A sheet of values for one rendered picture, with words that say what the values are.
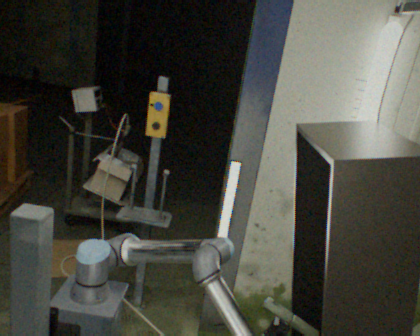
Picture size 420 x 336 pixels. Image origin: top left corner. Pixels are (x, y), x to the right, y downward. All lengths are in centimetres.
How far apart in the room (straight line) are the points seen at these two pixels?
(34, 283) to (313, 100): 207
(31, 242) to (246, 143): 198
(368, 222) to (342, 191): 15
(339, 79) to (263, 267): 123
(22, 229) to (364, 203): 114
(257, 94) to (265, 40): 28
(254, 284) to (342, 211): 150
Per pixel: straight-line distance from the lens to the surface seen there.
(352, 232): 162
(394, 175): 159
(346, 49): 261
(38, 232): 75
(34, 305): 82
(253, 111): 258
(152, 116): 279
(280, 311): 225
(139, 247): 222
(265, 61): 256
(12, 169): 515
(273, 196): 271
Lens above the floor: 195
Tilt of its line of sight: 21 degrees down
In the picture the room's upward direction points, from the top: 11 degrees clockwise
